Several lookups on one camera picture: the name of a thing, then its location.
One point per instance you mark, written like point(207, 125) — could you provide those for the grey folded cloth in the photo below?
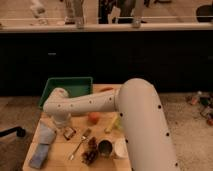
point(46, 135)

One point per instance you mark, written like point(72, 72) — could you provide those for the blue sponge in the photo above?
point(39, 156)

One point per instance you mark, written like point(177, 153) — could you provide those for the green plastic tray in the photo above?
point(75, 86)

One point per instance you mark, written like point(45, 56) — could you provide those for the metal cup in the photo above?
point(105, 148)

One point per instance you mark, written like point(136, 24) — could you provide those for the white cup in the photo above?
point(120, 149)

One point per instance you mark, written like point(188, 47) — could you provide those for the bunch of dark grapes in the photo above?
point(91, 153)

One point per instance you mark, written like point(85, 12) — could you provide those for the black chair base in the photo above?
point(19, 131)

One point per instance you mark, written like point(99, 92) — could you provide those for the orange fruit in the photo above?
point(93, 117)

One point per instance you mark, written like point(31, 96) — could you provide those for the green cup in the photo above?
point(118, 124)

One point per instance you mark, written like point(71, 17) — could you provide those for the metal fork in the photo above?
point(84, 136)

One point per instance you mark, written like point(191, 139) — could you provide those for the orange bowl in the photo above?
point(106, 89)

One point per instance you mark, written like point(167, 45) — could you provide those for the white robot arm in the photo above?
point(149, 142)

